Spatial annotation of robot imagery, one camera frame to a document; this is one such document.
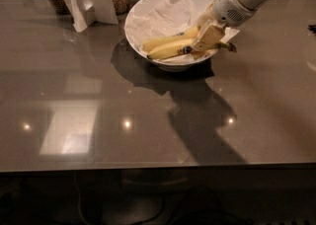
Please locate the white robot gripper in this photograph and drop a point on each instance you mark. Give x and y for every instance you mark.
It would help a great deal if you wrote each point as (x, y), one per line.
(226, 8)

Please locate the yellow banana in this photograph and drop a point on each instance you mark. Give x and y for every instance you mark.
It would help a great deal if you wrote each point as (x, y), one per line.
(150, 44)
(185, 46)

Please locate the white ceramic bowl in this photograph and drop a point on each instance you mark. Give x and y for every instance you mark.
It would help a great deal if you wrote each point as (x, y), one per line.
(171, 66)

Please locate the white paper towel liner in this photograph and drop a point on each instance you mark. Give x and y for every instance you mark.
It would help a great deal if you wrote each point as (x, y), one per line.
(158, 15)

